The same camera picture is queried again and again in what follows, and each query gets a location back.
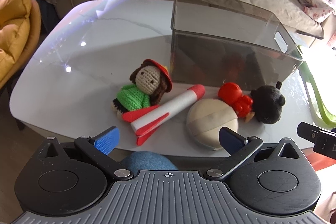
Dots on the black plush toy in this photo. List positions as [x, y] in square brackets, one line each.
[267, 106]

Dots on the crochet doll with red hat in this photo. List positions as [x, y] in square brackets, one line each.
[149, 79]

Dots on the red and white foam rocket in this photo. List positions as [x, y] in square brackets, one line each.
[168, 108]

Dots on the red plastic toy figure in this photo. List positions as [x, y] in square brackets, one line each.
[231, 92]

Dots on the pink floral cloth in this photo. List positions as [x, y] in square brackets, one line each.
[317, 3]

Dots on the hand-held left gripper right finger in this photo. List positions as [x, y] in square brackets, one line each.
[232, 140]

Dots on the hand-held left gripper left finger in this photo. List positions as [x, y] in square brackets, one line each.
[106, 140]

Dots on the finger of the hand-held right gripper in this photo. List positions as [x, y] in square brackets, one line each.
[305, 130]

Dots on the transparent grey storage box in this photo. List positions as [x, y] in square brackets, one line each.
[210, 56]

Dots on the yellow chair cushion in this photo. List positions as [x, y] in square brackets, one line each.
[13, 29]

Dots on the round beige cushion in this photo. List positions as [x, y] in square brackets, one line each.
[210, 119]

